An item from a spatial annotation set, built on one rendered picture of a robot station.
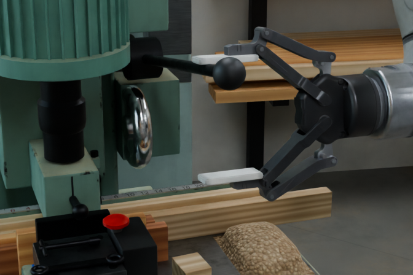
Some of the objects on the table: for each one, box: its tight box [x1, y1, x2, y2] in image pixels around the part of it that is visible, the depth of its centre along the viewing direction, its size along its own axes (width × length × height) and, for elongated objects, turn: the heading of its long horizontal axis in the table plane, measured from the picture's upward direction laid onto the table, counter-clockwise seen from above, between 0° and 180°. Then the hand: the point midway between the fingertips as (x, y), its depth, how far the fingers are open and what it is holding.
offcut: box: [172, 252, 211, 275], centre depth 111 cm, size 4×4×3 cm
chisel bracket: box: [28, 139, 102, 217], centre depth 118 cm, size 7×14×8 cm, turn 18°
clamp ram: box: [35, 209, 111, 242], centre depth 107 cm, size 9×8×9 cm
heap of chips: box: [213, 222, 315, 275], centre depth 118 cm, size 9×14×4 cm, turn 18°
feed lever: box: [122, 34, 246, 90], centre depth 113 cm, size 5×32×36 cm
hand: (208, 120), depth 102 cm, fingers open, 13 cm apart
